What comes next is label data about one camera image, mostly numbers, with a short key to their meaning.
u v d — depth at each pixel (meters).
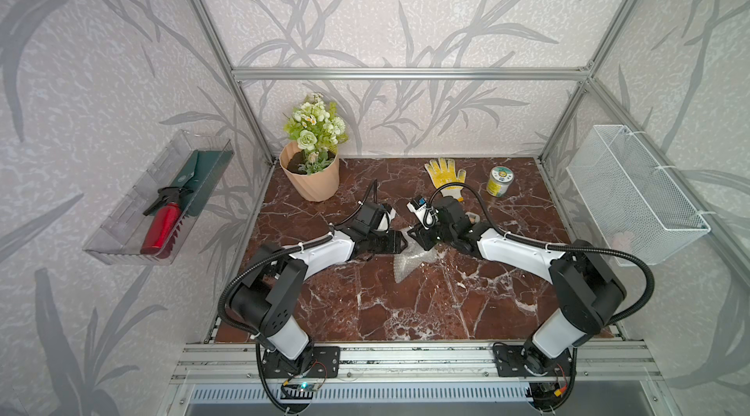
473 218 1.00
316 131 0.92
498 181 1.04
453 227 0.69
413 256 0.84
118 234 0.59
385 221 0.76
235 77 0.94
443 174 1.16
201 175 0.71
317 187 0.99
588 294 0.45
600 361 0.76
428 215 0.77
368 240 0.75
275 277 0.50
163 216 0.61
